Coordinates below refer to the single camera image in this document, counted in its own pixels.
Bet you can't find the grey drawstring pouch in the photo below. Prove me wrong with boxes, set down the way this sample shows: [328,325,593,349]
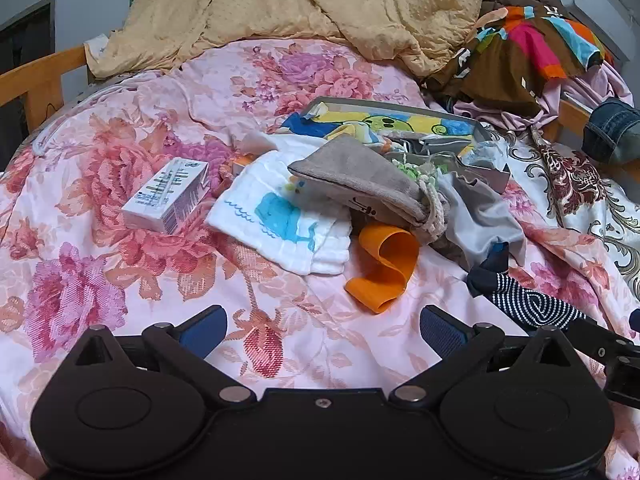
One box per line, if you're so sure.
[288,135,448,246]

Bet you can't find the white air conditioner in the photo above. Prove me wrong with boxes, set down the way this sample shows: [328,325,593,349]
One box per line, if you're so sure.
[552,0,633,61]

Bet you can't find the white cardboard box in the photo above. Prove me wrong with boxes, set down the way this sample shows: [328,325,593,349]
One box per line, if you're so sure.
[121,157,210,235]

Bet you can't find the light pink garment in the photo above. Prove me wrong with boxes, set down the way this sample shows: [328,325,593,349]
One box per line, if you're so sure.
[450,62,636,133]

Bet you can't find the wooden bed rail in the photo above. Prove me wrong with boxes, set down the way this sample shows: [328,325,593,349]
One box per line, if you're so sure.
[0,0,57,171]

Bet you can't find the white whale print towel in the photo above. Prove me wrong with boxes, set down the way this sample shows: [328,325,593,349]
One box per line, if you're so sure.
[205,135,353,276]

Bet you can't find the orange elastic band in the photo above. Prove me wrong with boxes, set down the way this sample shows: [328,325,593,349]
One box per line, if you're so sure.
[345,223,421,315]

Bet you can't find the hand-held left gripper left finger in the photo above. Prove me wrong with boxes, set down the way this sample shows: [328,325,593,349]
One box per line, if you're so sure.
[65,305,257,408]

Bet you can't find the orange cardboard box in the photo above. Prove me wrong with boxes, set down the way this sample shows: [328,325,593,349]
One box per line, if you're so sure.
[230,152,258,178]

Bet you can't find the navy striped sock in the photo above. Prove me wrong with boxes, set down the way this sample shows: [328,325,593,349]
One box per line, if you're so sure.
[466,242,588,331]

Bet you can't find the pink floral bed sheet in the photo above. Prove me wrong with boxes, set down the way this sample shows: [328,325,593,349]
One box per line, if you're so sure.
[0,37,640,480]

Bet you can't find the blue denim jeans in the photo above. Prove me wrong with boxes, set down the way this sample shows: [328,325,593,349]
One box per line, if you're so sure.
[582,97,640,166]

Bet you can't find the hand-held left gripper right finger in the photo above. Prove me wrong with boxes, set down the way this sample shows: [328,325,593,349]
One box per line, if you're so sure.
[388,305,581,407]

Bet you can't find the colourful striped brown garment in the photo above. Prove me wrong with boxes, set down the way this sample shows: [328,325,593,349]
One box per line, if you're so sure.
[422,5,613,118]

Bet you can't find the wooden bed frame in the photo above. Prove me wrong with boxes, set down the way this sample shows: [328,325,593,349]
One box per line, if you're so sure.
[0,45,593,146]

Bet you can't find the ornate gold maroon bed sheet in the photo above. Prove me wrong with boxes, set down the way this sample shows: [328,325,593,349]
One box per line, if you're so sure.
[480,125,640,311]

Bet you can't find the grey face mask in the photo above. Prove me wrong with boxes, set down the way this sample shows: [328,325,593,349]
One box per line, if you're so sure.
[395,132,473,158]

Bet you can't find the yellow quilted blanket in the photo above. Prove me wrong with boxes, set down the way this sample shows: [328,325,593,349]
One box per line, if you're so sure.
[85,0,493,81]

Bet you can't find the grey cloth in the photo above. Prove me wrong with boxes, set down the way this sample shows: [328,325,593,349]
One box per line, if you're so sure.
[435,167,528,271]

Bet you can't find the cartoon frog print towel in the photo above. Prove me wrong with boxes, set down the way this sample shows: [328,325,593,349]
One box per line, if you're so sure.
[277,102,476,151]

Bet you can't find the grey shallow box tray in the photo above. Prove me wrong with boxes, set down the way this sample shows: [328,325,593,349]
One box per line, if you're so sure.
[300,96,511,193]

